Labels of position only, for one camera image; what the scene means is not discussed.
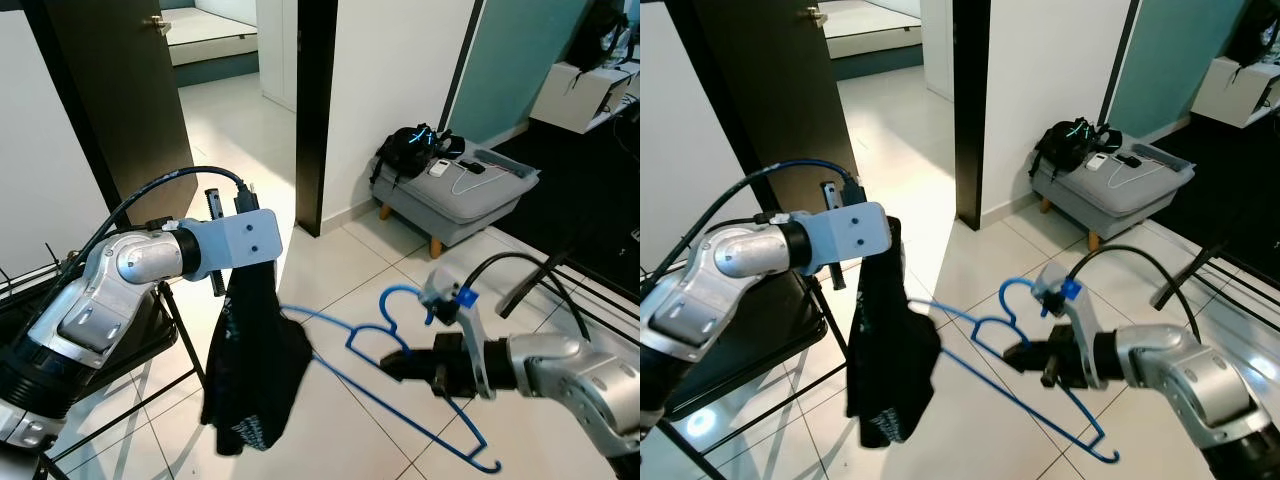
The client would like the blue plastic clothes hanger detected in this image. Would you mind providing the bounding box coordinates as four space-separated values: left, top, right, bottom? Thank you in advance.
280 283 501 473
905 277 1121 463

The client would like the black garment with print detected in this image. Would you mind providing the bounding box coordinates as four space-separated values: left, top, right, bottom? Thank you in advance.
200 258 314 457
845 215 943 449

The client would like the black padded chair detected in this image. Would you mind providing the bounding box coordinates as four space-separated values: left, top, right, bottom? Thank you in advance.
0 240 206 480
640 268 851 480

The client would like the dark brown wooden door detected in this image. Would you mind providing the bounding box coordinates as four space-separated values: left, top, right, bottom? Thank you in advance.
25 0 201 241
665 0 861 216

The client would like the bed with white sheet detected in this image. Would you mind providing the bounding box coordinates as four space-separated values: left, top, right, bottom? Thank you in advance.
163 5 259 89
815 0 926 81

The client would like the white shelf unit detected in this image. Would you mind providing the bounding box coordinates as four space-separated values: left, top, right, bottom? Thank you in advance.
530 60 640 136
1190 55 1280 129

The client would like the black bag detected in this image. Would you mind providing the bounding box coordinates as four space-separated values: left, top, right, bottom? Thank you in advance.
575 0 631 73
1225 0 1280 67

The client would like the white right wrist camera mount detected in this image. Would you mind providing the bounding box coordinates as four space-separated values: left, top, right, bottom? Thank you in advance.
420 265 501 401
1033 262 1111 391

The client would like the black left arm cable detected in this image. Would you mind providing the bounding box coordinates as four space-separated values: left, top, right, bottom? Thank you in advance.
20 165 256 331
640 160 863 301

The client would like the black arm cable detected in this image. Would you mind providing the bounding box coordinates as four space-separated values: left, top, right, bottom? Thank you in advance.
640 160 863 301
465 252 591 343
1065 244 1206 346
20 165 256 331

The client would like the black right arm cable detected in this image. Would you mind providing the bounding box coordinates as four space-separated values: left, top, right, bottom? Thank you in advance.
465 252 591 343
1065 244 1206 346

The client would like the black door frame post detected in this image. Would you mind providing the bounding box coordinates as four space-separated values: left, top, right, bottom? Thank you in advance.
952 0 994 231
295 0 341 238

